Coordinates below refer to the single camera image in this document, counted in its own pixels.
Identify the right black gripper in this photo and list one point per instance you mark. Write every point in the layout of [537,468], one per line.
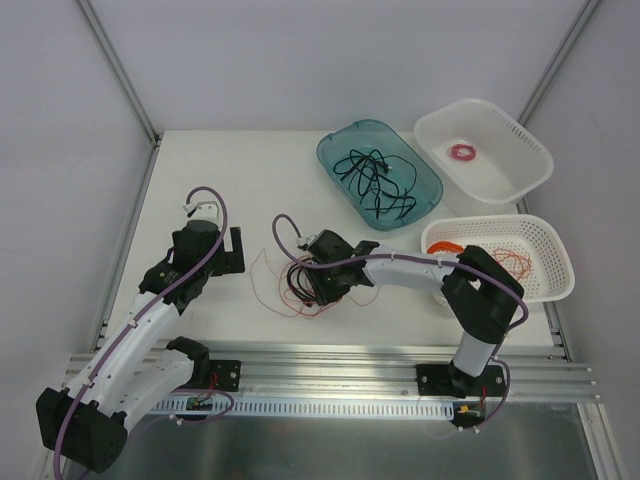
[320,288]

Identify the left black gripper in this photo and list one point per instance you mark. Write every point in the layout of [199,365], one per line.
[232,250]

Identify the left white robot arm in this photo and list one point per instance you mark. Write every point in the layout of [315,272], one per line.
[90,419]

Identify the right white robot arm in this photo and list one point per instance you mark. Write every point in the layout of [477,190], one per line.
[482,295]

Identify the teal transparent plastic tray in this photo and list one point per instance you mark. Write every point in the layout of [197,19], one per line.
[385,180]

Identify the white perforated plastic basket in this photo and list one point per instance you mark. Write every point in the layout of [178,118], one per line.
[526,246]

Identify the white solid plastic basket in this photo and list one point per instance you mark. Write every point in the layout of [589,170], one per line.
[484,157]

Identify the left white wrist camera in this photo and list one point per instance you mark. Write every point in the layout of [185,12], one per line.
[203,210]

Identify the white slotted cable duct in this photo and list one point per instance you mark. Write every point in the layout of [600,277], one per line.
[308,408]

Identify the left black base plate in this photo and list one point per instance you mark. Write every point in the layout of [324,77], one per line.
[225,375]

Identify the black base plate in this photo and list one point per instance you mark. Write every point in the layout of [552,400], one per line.
[439,379]
[225,375]

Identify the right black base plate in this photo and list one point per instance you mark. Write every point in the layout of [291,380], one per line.
[439,379]

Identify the aluminium mounting rail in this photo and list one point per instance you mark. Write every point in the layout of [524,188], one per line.
[533,374]

